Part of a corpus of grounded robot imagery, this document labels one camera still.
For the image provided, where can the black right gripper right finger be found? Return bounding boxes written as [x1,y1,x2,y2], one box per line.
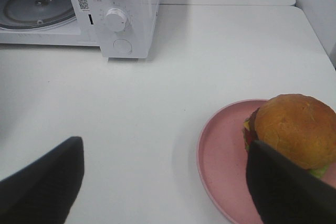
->
[246,141,335,223]

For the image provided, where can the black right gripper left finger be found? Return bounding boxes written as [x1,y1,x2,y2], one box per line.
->
[1,136,85,223]

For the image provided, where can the burger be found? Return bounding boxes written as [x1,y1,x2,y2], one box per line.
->
[243,94,335,178]

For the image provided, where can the pink plate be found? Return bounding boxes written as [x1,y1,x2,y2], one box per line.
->
[197,100,335,223]

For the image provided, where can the round white door button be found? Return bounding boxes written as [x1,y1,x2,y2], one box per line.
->
[113,39,132,54]

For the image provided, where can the white control knob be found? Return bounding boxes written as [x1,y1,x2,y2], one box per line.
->
[104,8,130,32]

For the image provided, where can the white microwave oven body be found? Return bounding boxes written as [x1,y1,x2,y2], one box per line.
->
[1,0,160,59]

